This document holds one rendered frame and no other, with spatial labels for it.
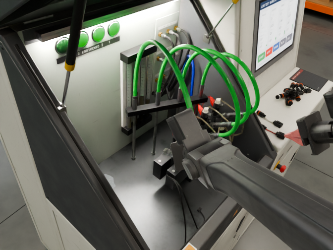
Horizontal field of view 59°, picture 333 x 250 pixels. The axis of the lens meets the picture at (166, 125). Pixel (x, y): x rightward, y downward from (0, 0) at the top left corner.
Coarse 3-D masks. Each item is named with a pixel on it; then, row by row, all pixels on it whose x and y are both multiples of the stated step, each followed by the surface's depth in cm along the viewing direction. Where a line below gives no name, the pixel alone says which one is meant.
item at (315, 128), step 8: (312, 112) 77; (304, 120) 74; (312, 120) 75; (320, 120) 76; (312, 128) 74; (320, 128) 72; (328, 128) 70; (312, 136) 74; (320, 136) 72; (328, 136) 70; (312, 144) 74; (320, 144) 75; (328, 144) 77; (312, 152) 75; (320, 152) 75
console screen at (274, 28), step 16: (256, 0) 109; (272, 0) 119; (288, 0) 131; (256, 16) 113; (272, 16) 123; (288, 16) 136; (256, 32) 117; (272, 32) 128; (288, 32) 142; (256, 48) 121; (272, 48) 133; (288, 48) 149; (256, 64) 125; (272, 64) 139
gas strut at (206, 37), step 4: (232, 0) 96; (236, 0) 95; (232, 4) 97; (228, 8) 99; (224, 12) 100; (220, 20) 103; (216, 24) 104; (212, 32) 107; (204, 36) 109; (208, 36) 108; (204, 40) 110; (208, 40) 109
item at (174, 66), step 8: (152, 40) 78; (144, 48) 85; (160, 48) 74; (168, 56) 72; (136, 64) 93; (176, 64) 71; (136, 72) 95; (176, 72) 70; (136, 80) 98; (136, 88) 100; (184, 88) 69; (136, 96) 103; (184, 96) 69
